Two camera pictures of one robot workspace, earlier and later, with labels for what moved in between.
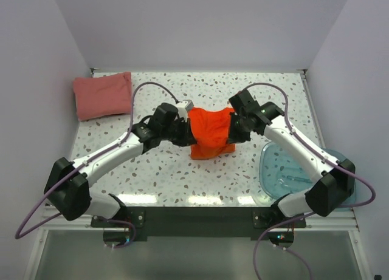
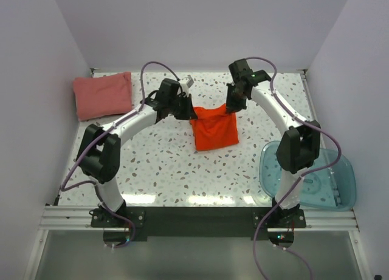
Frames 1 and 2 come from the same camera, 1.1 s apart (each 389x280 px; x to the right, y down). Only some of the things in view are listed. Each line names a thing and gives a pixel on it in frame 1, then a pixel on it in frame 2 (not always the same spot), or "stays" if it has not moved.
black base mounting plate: [201, 223] stays
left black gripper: [188, 137] → [189, 113]
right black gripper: [234, 137] → [231, 106]
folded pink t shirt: [102, 96] stays
